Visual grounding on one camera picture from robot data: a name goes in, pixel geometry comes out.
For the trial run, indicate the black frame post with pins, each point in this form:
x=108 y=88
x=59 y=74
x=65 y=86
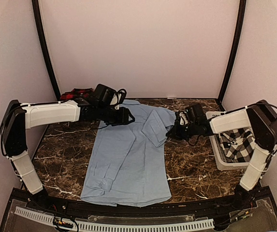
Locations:
x=234 y=49
x=44 y=48

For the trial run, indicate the grey plastic laundry basket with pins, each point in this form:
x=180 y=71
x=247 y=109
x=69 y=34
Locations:
x=221 y=162

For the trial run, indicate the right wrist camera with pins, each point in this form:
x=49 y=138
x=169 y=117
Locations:
x=191 y=114

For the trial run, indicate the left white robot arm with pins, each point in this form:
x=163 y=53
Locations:
x=19 y=117

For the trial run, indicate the black front rail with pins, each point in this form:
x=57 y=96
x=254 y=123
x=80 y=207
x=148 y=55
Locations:
x=214 y=207

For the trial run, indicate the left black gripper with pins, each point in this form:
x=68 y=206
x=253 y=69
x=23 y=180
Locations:
x=123 y=117

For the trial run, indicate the right black frame post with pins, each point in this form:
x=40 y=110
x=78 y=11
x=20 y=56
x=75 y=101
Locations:
x=234 y=49

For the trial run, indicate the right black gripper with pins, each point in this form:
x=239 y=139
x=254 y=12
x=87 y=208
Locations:
x=176 y=133

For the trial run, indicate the black white checkered shirt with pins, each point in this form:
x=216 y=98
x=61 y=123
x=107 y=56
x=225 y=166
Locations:
x=238 y=145

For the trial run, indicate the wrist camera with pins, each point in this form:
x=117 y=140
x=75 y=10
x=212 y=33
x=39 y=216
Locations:
x=191 y=114
x=105 y=96

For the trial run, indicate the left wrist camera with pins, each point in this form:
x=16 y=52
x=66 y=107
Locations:
x=105 y=96

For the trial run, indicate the red black plaid shirt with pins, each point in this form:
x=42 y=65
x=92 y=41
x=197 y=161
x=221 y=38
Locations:
x=76 y=93

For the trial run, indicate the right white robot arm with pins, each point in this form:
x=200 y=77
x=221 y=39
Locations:
x=260 y=118

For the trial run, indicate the left black frame post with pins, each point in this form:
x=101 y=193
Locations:
x=44 y=48

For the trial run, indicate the light blue long sleeve shirt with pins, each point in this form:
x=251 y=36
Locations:
x=127 y=165

